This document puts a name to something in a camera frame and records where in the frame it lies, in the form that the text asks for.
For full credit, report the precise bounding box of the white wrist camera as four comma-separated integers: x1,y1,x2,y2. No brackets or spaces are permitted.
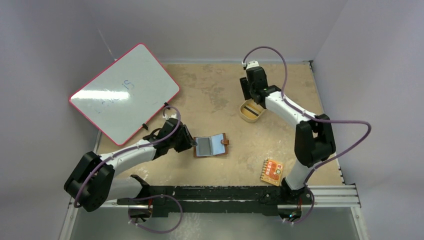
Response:
242,60,260,70
162,113,179,120

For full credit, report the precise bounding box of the brown leather card holder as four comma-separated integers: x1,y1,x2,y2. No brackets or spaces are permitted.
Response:
193,133,230,158

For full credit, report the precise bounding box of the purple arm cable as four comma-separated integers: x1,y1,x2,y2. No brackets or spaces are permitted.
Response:
242,45,372,186
73,105,182,209

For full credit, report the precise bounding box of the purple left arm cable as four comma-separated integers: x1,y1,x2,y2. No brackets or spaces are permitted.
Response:
73,105,182,209

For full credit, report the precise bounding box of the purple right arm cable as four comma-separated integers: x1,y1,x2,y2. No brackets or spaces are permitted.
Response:
242,45,372,186

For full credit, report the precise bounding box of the pink framed whiteboard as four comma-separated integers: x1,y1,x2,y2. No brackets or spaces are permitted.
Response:
69,43,180,146

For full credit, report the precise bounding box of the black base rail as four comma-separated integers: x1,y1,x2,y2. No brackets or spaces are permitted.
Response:
117,180,313,218

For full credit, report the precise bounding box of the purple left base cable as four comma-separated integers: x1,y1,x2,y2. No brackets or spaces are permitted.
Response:
127,194,184,235

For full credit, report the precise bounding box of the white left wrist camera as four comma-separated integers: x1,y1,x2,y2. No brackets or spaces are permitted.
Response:
162,113,179,120

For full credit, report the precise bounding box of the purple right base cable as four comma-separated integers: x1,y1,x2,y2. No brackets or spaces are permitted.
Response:
281,190,316,227

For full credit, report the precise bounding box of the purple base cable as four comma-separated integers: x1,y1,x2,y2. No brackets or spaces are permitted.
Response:
281,190,316,227
127,194,184,235

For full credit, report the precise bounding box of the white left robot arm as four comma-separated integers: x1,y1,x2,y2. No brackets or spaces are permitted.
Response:
63,117,197,212

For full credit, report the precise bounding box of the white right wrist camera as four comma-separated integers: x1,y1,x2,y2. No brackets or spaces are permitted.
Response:
242,60,260,70

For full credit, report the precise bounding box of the orange spiral notebook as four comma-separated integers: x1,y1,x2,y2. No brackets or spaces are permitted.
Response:
260,158,284,187

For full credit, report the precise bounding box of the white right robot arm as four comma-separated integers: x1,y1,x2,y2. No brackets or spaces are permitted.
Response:
240,63,336,204

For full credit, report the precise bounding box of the beige oval tray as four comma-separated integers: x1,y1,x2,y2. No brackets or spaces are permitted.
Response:
239,99,266,123

